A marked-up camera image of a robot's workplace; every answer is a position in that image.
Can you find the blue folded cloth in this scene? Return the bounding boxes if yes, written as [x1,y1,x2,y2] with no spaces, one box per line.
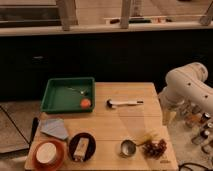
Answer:
[40,119,68,140]

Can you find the yellow banana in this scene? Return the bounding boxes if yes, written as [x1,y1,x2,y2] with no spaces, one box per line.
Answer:
[136,133,158,146]

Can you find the wooden block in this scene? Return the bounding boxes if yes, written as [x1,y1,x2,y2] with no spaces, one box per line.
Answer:
[73,138,89,161]

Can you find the bunch of red grapes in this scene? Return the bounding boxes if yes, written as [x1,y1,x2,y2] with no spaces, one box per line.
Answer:
[142,139,167,159]

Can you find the white cup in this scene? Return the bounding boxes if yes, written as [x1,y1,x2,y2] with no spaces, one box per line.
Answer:
[36,142,57,164]

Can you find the small metal cup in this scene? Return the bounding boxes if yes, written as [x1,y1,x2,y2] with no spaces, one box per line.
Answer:
[120,140,136,157]

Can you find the green plastic tray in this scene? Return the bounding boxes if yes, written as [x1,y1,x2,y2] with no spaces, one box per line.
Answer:
[41,77,95,114]

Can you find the orange ball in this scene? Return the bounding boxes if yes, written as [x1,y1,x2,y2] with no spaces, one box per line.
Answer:
[80,98,91,108]

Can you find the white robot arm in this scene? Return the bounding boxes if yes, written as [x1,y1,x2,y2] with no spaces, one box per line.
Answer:
[158,62,213,125]

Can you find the small metal spoon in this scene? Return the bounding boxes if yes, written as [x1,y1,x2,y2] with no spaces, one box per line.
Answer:
[67,87,88,95]

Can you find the black plate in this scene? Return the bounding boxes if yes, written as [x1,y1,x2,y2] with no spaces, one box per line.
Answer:
[68,133,96,162]

